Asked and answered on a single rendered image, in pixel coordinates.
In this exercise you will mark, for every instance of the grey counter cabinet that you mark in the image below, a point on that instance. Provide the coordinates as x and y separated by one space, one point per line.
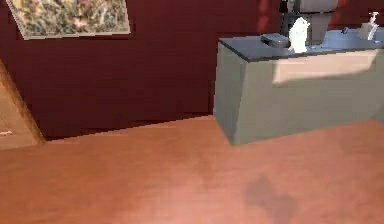
293 96

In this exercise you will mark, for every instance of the dark grey flat dish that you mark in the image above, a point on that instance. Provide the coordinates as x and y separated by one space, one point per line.
275 40

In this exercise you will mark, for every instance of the small dark round object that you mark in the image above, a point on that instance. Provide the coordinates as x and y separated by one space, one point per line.
345 30

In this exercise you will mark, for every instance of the silver sink faucet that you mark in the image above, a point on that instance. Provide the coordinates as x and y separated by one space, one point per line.
370 28

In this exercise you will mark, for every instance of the framed floral wall picture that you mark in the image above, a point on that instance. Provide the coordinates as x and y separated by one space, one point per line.
71 15

